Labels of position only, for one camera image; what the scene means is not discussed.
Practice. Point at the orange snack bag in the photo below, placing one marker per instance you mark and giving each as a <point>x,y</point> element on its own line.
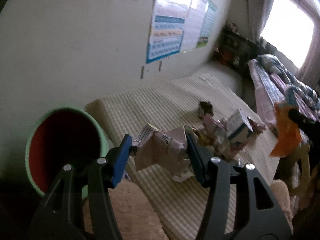
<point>289,136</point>

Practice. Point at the green red trash bin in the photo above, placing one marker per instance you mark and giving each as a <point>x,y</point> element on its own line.
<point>65,135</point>

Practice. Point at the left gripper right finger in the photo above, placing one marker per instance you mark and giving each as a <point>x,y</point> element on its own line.
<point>258,214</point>

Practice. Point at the folded patterned quilt pile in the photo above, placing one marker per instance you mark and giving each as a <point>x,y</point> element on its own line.
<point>271,79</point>

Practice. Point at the window curtain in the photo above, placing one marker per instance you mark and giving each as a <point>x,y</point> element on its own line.
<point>258,14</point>

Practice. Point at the yellow black snack wrapper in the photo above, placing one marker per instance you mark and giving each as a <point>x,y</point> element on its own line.
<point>204,140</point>

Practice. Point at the blue chart wall poster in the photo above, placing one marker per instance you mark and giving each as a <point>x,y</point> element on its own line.
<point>166,30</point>

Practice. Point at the dark cluttered shelf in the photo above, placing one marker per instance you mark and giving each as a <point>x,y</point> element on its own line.
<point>234,50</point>

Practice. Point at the small dark wrapper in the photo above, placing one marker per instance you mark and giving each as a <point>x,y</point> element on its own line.
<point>204,108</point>

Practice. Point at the pink pocky box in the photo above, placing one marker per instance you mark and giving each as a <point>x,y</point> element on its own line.
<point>212,127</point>

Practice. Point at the white table wall poster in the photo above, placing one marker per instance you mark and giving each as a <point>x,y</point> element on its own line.
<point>193,24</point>

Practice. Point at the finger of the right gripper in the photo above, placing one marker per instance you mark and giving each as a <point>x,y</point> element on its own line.
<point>308,126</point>

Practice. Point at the green landscape wall poster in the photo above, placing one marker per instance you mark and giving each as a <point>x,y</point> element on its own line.
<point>207,24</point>

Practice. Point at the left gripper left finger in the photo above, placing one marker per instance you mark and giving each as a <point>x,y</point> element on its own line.
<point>63,201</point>

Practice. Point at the white blue carton box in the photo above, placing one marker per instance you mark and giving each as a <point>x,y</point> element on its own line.
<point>238,128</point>

